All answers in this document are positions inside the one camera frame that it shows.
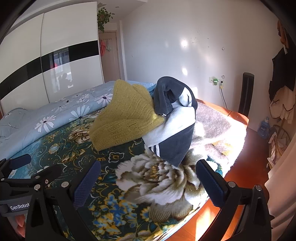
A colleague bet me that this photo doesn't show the pale curtain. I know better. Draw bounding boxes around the pale curtain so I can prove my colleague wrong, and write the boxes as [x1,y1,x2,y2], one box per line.
[264,130,296,241]

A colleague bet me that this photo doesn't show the green potted plant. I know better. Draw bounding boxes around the green potted plant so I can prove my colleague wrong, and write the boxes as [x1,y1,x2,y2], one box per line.
[97,3,115,33]

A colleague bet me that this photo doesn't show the black tower appliance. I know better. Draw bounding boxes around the black tower appliance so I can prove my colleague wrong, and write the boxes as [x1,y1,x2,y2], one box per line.
[238,72,255,117]

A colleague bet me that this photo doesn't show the teal floral blanket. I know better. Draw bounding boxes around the teal floral blanket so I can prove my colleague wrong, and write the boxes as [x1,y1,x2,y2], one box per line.
[0,109,229,241]

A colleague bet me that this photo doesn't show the black hanging garment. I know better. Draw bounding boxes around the black hanging garment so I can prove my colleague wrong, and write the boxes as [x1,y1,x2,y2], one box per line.
[268,47,296,102]

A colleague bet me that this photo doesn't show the yellow knitted sweater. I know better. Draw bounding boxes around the yellow knitted sweater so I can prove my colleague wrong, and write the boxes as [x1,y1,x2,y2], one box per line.
[88,79,166,151]

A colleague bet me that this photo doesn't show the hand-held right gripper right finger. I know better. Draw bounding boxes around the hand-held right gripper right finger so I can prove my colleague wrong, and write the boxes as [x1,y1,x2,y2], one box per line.
[195,159,272,241]

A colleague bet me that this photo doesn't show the grey fuzzy throw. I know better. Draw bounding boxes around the grey fuzzy throw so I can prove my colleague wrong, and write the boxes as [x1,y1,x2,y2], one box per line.
[185,102,247,167]

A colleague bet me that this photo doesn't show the orange hanging garment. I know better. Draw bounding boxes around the orange hanging garment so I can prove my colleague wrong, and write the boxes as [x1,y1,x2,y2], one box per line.
[277,20,290,49]

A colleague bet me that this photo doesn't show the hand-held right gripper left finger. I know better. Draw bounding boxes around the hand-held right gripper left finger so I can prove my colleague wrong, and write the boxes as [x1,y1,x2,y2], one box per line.
[25,160,102,241]

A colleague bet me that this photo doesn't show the beige door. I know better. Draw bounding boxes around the beige door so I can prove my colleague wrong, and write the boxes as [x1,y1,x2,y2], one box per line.
[98,30,123,83]

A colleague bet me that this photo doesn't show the person's left hand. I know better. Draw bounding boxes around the person's left hand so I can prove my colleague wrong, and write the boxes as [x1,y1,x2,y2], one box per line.
[15,214,27,238]

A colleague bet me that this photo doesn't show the cream hanging garment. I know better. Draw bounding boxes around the cream hanging garment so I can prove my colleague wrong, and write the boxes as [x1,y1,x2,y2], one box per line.
[269,87,296,126]

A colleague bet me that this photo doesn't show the rattan chair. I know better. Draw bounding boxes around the rattan chair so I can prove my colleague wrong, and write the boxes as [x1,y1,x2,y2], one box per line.
[268,125,292,169]

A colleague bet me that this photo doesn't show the light blue daisy duvet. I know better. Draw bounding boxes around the light blue daisy duvet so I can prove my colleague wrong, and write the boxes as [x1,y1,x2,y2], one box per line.
[0,80,158,160]

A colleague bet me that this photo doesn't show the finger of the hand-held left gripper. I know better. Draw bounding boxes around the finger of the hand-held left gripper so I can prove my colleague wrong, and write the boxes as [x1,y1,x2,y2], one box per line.
[0,164,62,186]
[0,154,32,178]

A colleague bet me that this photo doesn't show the blue detergent bottle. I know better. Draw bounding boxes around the blue detergent bottle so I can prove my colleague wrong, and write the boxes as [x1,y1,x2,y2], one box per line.
[258,117,270,139]

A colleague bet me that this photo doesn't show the pink hanging cloths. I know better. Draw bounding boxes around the pink hanging cloths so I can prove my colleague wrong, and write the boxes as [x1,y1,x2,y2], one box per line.
[99,39,112,56]

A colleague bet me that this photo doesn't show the navy and white fleece jacket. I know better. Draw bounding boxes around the navy and white fleece jacket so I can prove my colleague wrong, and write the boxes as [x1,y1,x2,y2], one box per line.
[142,76,199,167]

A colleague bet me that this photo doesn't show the white wardrobe with black stripe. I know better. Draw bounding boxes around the white wardrobe with black stripe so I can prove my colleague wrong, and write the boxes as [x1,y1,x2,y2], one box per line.
[0,1,105,116]

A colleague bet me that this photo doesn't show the black power cable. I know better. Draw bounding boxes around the black power cable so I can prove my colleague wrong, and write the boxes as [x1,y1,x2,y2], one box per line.
[219,84,228,110]

